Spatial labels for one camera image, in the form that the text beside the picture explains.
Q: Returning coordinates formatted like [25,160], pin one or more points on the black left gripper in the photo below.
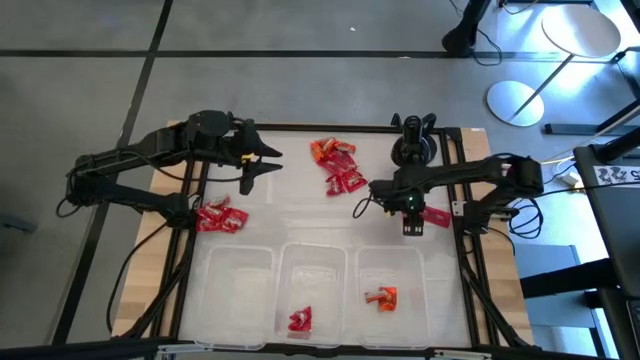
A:
[237,145]

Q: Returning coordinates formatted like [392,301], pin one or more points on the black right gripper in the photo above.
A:
[412,202]

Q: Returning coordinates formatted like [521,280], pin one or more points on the red Skittles candy packet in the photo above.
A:
[207,225]
[212,207]
[235,221]
[335,185]
[355,181]
[300,320]

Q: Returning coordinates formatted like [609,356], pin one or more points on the clear plastic bin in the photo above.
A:
[235,300]
[400,270]
[310,280]

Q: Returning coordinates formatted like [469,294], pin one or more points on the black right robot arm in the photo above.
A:
[465,172]

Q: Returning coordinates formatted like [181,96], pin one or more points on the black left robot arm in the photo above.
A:
[125,195]

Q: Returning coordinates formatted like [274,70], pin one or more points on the white power adapter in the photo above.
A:
[570,179]

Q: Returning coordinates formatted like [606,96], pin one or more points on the black desk crossbar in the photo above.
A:
[560,280]

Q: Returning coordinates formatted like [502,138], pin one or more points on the black desk leg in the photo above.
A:
[465,35]

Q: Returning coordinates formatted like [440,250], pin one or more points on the black desk base bar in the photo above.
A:
[575,129]

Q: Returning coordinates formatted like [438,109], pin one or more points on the black desk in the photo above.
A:
[615,225]

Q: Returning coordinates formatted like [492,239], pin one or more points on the white printed sticker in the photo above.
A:
[615,175]

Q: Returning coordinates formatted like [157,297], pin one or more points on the round white side table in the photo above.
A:
[580,30]

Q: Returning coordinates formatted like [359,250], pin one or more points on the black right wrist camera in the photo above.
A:
[414,227]

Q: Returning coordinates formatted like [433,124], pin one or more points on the grey metal bracket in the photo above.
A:
[459,209]

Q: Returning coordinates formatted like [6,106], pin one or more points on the black metal table frame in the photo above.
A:
[325,128]

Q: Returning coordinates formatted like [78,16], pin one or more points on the dark floor bracket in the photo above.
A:
[17,223]

